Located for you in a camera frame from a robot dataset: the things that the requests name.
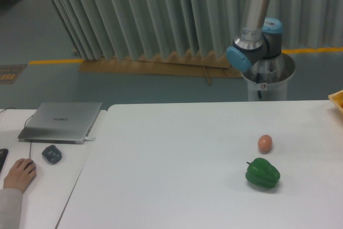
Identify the grey sleeved forearm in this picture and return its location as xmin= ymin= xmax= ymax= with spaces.
xmin=1 ymin=188 xmax=23 ymax=229

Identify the silver closed laptop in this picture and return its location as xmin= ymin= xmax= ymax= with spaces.
xmin=18 ymin=102 xmax=102 ymax=144

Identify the brown cardboard sheet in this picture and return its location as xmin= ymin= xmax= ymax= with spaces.
xmin=79 ymin=50 xmax=242 ymax=80

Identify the pale green pleated curtain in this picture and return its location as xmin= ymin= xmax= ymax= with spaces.
xmin=51 ymin=0 xmax=342 ymax=60

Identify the black small controller device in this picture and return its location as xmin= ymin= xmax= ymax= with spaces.
xmin=42 ymin=145 xmax=62 ymax=165

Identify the brown egg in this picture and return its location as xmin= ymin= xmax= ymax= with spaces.
xmin=258 ymin=135 xmax=273 ymax=153

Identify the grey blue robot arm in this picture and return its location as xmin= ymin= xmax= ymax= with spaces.
xmin=226 ymin=0 xmax=270 ymax=71

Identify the person's hand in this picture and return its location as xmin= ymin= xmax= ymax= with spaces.
xmin=3 ymin=158 xmax=37 ymax=193

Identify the green bell pepper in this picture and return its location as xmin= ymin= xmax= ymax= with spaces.
xmin=245 ymin=158 xmax=281 ymax=189

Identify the black keyboard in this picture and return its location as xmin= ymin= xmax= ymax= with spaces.
xmin=0 ymin=149 xmax=9 ymax=172

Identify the yellow wicker basket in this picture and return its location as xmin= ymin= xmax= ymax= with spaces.
xmin=328 ymin=90 xmax=343 ymax=113

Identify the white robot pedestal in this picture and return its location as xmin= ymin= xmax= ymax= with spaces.
xmin=242 ymin=53 xmax=295 ymax=101

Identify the black mouse cable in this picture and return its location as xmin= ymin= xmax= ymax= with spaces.
xmin=0 ymin=107 xmax=34 ymax=160

